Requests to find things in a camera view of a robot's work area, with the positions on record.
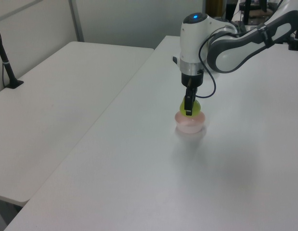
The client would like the green pear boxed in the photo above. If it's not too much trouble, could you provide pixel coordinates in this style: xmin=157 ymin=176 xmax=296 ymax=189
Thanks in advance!
xmin=179 ymin=97 xmax=202 ymax=117

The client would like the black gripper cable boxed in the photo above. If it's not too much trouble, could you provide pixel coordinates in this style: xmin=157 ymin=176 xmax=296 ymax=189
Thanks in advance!
xmin=196 ymin=24 xmax=238 ymax=99

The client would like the yellow background object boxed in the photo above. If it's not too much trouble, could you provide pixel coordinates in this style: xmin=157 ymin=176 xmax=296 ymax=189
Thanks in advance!
xmin=206 ymin=0 xmax=228 ymax=17

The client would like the white side table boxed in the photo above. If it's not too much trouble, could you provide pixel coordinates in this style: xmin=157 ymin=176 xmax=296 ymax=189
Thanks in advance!
xmin=0 ymin=41 xmax=155 ymax=207

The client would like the pink bowl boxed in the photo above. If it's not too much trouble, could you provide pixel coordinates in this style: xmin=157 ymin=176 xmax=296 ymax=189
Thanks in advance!
xmin=174 ymin=112 xmax=207 ymax=135

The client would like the grey metal partition post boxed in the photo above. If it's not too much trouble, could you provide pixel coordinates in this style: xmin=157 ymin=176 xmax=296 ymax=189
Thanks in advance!
xmin=68 ymin=0 xmax=85 ymax=43

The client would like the black background stand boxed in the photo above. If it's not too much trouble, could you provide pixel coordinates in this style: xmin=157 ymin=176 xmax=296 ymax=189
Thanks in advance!
xmin=243 ymin=0 xmax=252 ymax=25

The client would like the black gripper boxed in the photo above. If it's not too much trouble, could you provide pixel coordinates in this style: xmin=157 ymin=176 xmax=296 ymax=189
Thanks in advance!
xmin=181 ymin=69 xmax=204 ymax=116

